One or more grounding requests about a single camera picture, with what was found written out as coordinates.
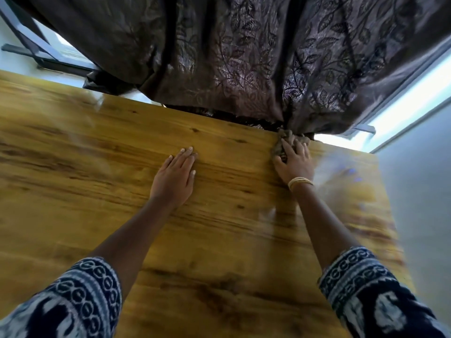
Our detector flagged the person's right hand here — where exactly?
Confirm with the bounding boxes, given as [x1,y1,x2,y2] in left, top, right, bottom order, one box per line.
[272,138,315,191]

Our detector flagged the person's left hand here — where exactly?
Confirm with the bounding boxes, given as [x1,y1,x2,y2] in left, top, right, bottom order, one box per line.
[149,146,198,208]

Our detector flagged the brown striped cleaning cloth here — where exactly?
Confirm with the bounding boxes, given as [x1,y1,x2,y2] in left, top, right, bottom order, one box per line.
[271,128,311,164]

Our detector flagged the person's left forearm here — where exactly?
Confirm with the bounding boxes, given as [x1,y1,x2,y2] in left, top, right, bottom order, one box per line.
[90,199,177,300]

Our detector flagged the person's right forearm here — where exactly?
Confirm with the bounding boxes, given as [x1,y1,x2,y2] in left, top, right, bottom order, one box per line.
[292,183,360,271]

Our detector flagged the gold bangles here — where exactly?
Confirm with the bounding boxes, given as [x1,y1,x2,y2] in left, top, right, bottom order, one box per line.
[287,177,315,192]

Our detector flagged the wooden table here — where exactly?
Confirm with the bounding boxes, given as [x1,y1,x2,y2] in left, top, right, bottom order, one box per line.
[0,70,416,338]

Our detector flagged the white wardrobe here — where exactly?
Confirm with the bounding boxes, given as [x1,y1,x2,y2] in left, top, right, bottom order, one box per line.
[373,101,451,324]

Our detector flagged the brown leaf-patterned curtain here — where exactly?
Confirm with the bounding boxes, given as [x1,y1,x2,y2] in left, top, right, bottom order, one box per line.
[7,0,451,136]

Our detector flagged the blue white patterned top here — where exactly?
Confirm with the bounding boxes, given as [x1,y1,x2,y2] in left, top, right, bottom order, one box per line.
[0,246,451,338]

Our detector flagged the black framed window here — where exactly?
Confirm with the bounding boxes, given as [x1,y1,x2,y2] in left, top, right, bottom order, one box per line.
[0,0,451,154]

